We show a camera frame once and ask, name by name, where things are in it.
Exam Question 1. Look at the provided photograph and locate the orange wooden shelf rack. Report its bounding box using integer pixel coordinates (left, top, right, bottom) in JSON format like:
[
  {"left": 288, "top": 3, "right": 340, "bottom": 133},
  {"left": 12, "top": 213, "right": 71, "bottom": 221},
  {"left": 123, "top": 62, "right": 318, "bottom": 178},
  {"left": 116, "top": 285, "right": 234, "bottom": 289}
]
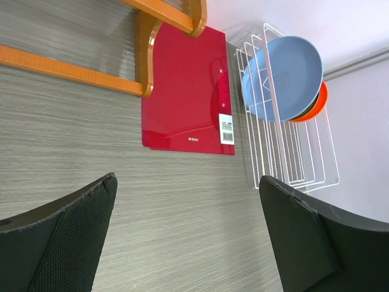
[{"left": 1, "top": 1, "right": 207, "bottom": 97}]

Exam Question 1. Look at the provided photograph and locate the orange plate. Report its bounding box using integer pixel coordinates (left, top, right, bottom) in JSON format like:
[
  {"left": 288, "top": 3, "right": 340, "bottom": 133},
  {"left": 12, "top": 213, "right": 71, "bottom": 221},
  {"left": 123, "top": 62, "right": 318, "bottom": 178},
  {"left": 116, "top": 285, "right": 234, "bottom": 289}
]
[{"left": 290, "top": 81, "right": 328, "bottom": 122}]

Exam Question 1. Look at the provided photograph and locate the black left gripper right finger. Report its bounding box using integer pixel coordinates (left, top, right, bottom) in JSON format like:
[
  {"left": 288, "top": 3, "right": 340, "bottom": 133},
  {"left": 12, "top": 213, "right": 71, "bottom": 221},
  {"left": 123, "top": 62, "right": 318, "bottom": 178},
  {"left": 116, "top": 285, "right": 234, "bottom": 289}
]
[{"left": 259, "top": 176, "right": 388, "bottom": 291}]

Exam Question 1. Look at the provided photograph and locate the light blue plate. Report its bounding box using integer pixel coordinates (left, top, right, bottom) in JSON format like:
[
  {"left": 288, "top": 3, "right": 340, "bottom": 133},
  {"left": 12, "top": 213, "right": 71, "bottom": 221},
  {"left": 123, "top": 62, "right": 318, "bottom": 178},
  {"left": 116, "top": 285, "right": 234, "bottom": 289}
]
[{"left": 241, "top": 36, "right": 323, "bottom": 122}]

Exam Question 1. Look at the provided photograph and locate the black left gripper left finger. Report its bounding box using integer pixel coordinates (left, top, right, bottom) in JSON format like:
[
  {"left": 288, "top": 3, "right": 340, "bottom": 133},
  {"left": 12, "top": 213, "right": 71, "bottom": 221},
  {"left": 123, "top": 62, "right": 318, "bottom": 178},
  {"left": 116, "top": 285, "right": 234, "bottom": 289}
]
[{"left": 1, "top": 173, "right": 118, "bottom": 291}]

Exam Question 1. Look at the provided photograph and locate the red plastic folder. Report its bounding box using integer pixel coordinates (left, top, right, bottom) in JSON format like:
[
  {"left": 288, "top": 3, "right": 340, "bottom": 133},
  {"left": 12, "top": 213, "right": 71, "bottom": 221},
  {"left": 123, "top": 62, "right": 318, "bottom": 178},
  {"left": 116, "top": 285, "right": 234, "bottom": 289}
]
[{"left": 142, "top": 24, "right": 235, "bottom": 155}]

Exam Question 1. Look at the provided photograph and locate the white wire dish rack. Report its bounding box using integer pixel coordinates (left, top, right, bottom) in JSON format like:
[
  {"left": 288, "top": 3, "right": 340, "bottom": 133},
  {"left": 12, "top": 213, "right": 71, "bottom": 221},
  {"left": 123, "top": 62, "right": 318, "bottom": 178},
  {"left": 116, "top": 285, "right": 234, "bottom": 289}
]
[{"left": 235, "top": 23, "right": 340, "bottom": 193}]

